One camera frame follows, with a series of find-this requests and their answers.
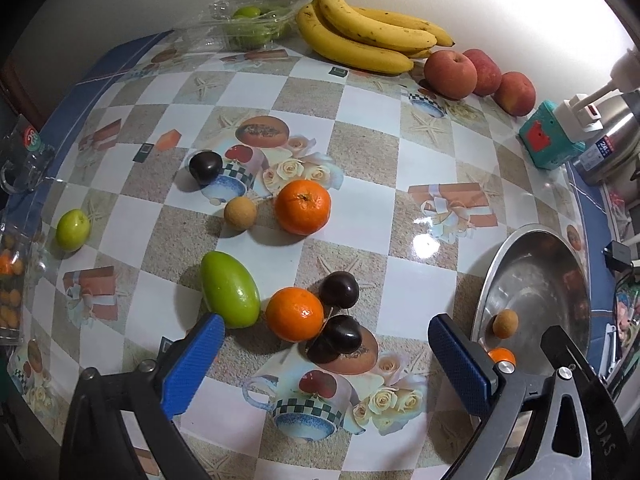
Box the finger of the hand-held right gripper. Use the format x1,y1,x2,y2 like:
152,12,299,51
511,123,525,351
542,326,635,471

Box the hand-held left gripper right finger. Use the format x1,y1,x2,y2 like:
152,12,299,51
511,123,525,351
428,313,596,480

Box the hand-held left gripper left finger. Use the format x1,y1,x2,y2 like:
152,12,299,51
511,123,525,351
62,312,226,480

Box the green mango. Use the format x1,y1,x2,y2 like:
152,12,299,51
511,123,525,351
200,251,262,330

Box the orange with green stem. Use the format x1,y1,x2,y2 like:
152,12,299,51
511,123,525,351
274,179,332,236
265,286,325,343

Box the steel bowl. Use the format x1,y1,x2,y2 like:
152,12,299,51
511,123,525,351
470,223,592,386

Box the small green jujube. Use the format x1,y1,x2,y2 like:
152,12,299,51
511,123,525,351
55,210,91,252

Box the longan with dark speck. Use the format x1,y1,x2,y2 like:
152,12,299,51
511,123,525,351
492,309,518,338

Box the floral printed cloth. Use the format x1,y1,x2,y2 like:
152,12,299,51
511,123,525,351
612,280,640,376

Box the dark purple plum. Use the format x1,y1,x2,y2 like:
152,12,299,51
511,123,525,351
319,270,360,310
188,151,224,184
322,314,363,356

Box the black power adapter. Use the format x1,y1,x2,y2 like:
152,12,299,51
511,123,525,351
604,240,640,273

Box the tan longan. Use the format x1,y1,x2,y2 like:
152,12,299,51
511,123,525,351
223,197,258,231

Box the pile of small kumquats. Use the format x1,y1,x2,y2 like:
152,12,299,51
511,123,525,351
0,280,23,331

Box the clear plastic fruit container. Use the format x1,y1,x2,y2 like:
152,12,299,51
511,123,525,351
0,210,48,348

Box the checkered printed tablecloth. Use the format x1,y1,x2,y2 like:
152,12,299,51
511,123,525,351
0,30,640,480

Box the teal box with red print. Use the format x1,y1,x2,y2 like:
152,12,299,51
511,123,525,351
518,101,586,170

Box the steel kettle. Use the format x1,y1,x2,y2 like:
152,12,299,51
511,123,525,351
572,92,640,187

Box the glass mug with round label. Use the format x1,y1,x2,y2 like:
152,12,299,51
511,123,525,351
0,115,56,196

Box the white power adapter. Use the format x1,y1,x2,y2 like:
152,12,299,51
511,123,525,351
554,94,608,145

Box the red apple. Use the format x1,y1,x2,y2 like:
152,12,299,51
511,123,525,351
462,48,502,97
424,50,478,101
494,71,537,116

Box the white pump bottle top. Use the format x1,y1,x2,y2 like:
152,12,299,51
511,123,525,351
602,47,640,96

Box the yellow banana bunch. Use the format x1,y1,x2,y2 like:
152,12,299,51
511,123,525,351
295,0,456,77

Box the clear plastic clamshell box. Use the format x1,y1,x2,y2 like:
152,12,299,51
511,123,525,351
172,0,301,53

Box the pile of green jujubes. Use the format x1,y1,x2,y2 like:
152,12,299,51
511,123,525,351
227,5,286,50

